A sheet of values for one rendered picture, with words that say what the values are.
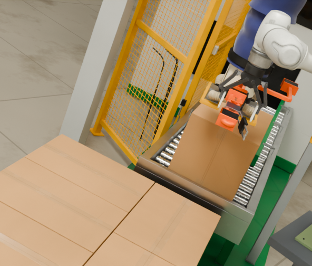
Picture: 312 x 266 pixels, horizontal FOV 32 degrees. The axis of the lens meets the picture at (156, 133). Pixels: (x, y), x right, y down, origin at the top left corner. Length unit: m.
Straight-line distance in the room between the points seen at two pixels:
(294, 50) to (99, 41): 2.06
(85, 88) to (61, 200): 1.42
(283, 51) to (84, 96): 2.20
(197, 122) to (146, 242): 0.78
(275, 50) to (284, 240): 1.03
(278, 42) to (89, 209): 1.19
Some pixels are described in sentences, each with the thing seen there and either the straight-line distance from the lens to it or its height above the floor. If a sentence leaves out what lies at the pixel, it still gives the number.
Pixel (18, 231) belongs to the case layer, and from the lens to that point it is 2.32.
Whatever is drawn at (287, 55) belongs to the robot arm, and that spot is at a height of 1.60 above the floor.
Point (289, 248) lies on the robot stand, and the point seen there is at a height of 0.75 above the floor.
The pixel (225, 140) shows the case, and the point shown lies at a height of 0.89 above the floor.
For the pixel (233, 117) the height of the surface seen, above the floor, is 1.27.
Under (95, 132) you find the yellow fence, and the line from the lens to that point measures 4.52.
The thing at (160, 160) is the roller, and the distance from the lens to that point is 3.26.
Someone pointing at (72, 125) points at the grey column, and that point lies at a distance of 3.96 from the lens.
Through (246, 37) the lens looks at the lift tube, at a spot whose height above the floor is 1.47.
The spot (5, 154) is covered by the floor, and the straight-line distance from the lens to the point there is 3.86.
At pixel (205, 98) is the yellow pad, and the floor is 1.13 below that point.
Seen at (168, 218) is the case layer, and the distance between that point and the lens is 2.74.
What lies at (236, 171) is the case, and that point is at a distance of 3.00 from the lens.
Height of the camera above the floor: 1.95
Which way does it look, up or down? 23 degrees down
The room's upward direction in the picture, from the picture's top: 22 degrees clockwise
